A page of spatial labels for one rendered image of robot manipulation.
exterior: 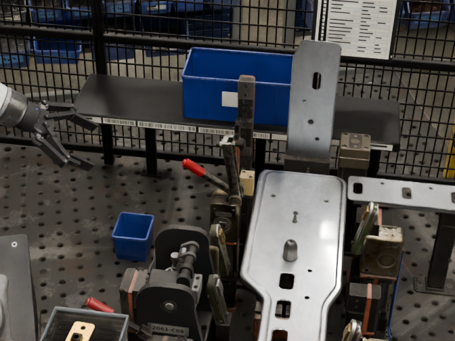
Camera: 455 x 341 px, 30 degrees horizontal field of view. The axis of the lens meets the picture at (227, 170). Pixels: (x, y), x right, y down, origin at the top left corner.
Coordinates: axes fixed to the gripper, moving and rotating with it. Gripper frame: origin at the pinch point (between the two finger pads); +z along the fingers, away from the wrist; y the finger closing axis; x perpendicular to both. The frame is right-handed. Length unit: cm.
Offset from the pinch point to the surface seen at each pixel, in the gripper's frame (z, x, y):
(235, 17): 96, -49, -164
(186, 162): 8.7, 30.3, 21.3
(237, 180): 19.3, 35.6, 24.8
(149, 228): 24.6, -7.1, 11.7
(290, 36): 125, -42, -166
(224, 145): 11.2, 40.9, 22.1
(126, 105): 8.8, 2.5, -17.8
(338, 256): 42, 43, 40
